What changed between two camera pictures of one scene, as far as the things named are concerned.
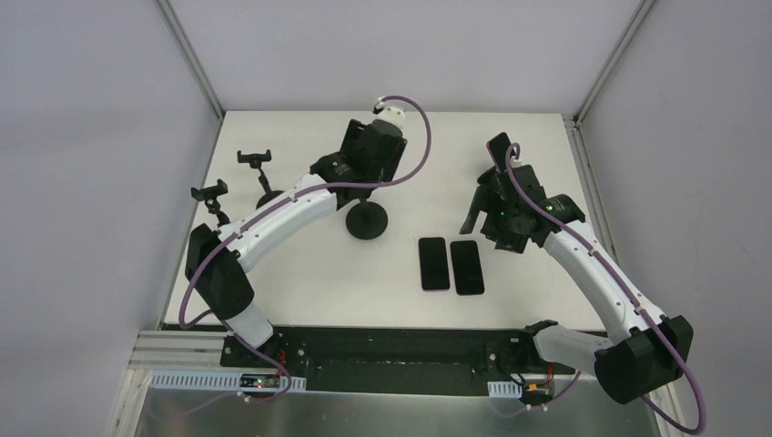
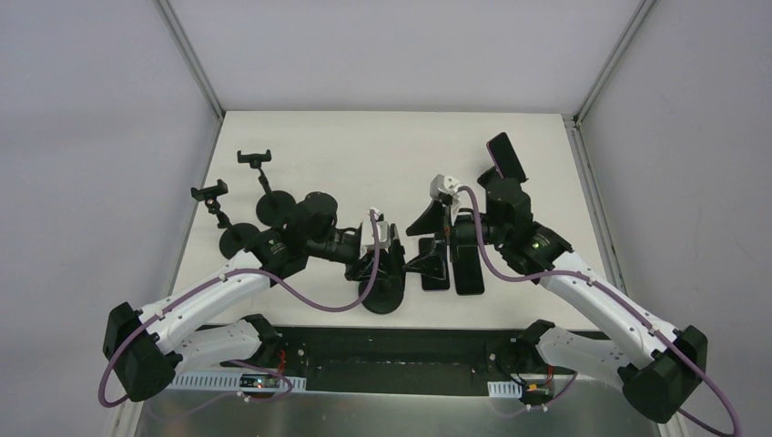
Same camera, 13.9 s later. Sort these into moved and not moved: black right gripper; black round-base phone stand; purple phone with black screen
Moved: black right gripper
Not moved: purple phone with black screen; black round-base phone stand
